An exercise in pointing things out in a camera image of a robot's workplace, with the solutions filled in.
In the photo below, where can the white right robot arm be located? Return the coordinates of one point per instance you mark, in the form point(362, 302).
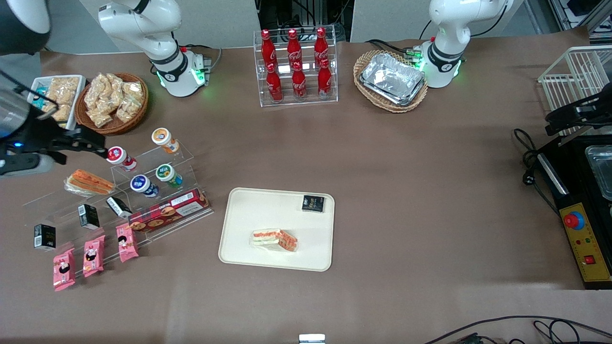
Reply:
point(143, 24)

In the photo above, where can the blue snack pack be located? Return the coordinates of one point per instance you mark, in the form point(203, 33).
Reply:
point(39, 93)

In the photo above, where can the green lid gum bottle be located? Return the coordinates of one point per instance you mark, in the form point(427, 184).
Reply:
point(166, 173)

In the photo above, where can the light wicker basket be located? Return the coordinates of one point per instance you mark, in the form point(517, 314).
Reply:
point(397, 108)

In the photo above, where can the brown crispy snack bag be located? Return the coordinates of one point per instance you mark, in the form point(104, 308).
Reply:
point(64, 90)
point(60, 114)

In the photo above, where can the brown wicker snack basket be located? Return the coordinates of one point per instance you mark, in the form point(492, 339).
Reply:
point(114, 129)

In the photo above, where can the orange lid gum bottle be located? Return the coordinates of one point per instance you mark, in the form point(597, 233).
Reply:
point(162, 137)

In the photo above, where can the red emergency stop button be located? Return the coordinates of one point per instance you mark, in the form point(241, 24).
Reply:
point(573, 220)

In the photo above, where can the white rectangular bin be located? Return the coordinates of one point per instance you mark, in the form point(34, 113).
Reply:
point(78, 109)

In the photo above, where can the red lid gum bottle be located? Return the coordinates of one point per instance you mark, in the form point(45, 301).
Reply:
point(117, 155)

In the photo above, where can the dark equipment cabinet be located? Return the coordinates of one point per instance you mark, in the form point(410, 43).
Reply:
point(306, 14)

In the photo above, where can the black sealing machine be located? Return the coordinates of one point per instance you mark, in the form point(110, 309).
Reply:
point(573, 191)

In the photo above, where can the red tartan shortbread box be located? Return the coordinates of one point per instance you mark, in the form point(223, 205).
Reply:
point(167, 210)

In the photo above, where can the small black Face box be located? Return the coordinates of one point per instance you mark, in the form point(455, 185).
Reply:
point(118, 207)
point(89, 216)
point(44, 237)
point(313, 203)

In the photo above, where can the pink cartoon girl snack pack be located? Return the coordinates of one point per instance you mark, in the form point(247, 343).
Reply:
point(93, 256)
point(63, 270)
point(127, 242)

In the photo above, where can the clear acrylic stepped display stand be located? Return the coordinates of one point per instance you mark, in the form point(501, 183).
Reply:
point(48, 210)

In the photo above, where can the steel pan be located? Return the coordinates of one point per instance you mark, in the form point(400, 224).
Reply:
point(602, 167)

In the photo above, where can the yellow control panel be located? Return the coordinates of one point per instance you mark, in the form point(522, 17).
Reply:
point(585, 243)

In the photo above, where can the red cola bottle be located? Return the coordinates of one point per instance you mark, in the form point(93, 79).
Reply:
point(274, 83)
point(267, 48)
point(324, 80)
point(321, 45)
point(293, 48)
point(299, 82)

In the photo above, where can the aluminium foil tray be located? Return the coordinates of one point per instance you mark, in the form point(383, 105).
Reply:
point(392, 76)

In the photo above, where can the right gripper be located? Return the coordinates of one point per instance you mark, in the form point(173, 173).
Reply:
point(39, 134)

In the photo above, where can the cream plastic tray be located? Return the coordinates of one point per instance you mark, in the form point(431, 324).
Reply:
point(267, 210)

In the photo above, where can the clear acrylic bottle rack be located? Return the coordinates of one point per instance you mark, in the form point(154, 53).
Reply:
point(287, 102)

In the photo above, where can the clear bag of puffed snacks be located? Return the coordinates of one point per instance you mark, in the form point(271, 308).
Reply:
point(99, 118)
point(134, 91)
point(95, 91)
point(111, 101)
point(128, 110)
point(114, 83)

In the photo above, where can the plastic-wrapped triangle sandwich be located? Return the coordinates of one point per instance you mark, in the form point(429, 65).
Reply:
point(91, 181)
point(275, 239)

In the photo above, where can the blue lid gum bottle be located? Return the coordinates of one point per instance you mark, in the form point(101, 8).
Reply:
point(140, 182)

